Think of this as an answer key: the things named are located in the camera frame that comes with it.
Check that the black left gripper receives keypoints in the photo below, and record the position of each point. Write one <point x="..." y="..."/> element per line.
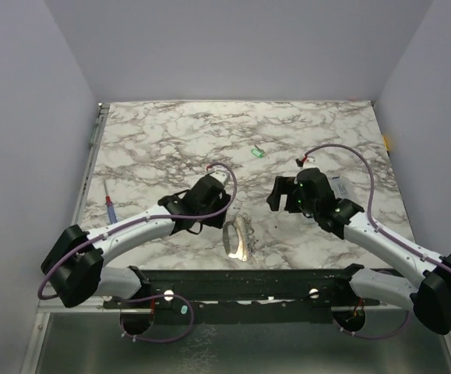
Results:
<point x="216" y="221"/>

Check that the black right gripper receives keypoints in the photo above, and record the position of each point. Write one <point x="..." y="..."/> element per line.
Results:
<point x="283" y="195"/>

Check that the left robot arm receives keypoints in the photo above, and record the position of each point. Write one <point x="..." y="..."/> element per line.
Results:
<point x="77" y="267"/>

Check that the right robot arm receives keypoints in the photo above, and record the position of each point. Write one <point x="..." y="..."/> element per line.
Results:
<point x="423" y="283"/>

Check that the green key tag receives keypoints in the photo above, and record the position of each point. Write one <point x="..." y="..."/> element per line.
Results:
<point x="257" y="152"/>

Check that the clear plastic parts box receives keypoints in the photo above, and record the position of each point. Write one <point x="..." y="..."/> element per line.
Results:
<point x="341" y="187"/>

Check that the blue red screwdriver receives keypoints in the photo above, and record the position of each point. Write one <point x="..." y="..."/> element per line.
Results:
<point x="109" y="205"/>

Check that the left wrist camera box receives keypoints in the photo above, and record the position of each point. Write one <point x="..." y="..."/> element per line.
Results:
<point x="223" y="177"/>

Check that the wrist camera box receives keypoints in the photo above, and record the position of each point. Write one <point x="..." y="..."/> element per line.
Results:
<point x="303" y="160"/>
<point x="223" y="177"/>

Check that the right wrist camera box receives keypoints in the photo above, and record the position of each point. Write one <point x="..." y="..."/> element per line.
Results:
<point x="303" y="160"/>

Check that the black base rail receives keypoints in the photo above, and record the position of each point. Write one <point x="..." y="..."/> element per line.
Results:
<point x="257" y="296"/>

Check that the aluminium frame rail left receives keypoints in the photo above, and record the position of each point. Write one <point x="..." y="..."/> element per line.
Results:
<point x="94" y="148"/>

